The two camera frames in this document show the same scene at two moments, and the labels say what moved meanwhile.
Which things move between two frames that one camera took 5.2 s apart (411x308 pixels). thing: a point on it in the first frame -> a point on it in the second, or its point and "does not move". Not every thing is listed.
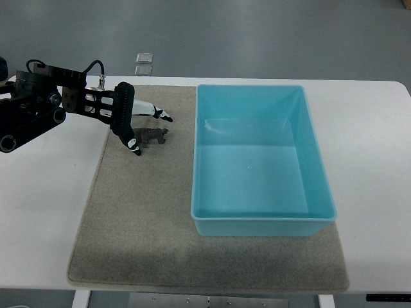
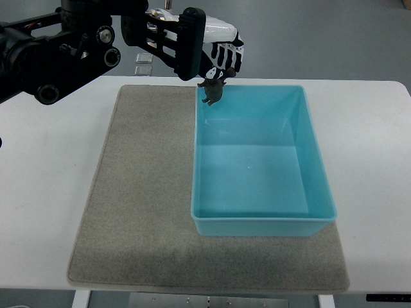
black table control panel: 388,297 does not move
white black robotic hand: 124,106 -> 223,49
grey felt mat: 139,232 does not move
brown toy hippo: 144,135 -> 214,87
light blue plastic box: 259,166 does not move
